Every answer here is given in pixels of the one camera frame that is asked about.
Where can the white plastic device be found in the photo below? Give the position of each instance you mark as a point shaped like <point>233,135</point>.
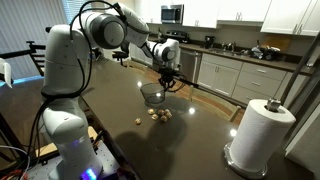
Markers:
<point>5,71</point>

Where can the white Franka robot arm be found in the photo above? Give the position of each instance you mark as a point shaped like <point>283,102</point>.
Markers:
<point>63,66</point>

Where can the grey metal tripod pole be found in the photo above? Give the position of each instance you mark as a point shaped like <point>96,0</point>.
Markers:
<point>300,63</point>

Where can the metal sink faucet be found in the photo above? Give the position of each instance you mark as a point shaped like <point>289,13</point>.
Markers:
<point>230,46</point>

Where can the dish rack with dishes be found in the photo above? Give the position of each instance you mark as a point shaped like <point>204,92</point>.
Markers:
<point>266,52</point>

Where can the stainless steel microwave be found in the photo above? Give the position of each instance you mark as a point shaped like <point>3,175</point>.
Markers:
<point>171,14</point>

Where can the light wooden board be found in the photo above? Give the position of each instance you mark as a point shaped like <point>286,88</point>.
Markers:
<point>90,131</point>

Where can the black office chair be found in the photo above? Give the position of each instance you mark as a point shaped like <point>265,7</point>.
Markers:
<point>120,55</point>

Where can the blue flat board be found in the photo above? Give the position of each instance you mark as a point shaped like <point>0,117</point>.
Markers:
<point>23,81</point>

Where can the vertical window blinds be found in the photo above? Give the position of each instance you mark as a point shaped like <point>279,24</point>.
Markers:
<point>26,20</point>

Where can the wooden dining chair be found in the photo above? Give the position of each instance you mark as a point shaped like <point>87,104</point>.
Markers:
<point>233,115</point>

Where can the metal paper towel holder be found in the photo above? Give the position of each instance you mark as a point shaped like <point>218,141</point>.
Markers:
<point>248,174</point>

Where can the black coffee maker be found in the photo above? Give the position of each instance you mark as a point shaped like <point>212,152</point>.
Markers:
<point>209,42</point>

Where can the dark kitchen countertop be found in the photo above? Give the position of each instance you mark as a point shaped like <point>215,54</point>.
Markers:
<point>283,65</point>

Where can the stainless steel dishwasher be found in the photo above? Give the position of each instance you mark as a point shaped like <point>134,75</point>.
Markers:
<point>190,63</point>

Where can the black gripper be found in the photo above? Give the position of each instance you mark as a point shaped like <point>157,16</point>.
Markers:
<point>167,74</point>

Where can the white paper towel roll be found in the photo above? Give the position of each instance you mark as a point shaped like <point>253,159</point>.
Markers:
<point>260,133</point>

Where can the wooden cutting board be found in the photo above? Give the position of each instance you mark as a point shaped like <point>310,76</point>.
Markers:
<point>278,41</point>

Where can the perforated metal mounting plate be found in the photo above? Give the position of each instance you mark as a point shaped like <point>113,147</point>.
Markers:
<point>108,160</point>

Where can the black kitchen stove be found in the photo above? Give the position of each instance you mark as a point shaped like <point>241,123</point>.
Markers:
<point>178,36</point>

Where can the white lower kitchen cabinets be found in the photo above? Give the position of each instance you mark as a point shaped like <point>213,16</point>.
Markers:
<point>260,80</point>

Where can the black metal bar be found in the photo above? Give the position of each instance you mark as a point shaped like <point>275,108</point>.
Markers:
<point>15,54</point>

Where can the white upper cabinet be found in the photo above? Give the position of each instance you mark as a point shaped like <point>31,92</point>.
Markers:
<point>243,10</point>
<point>290,15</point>
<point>200,13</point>

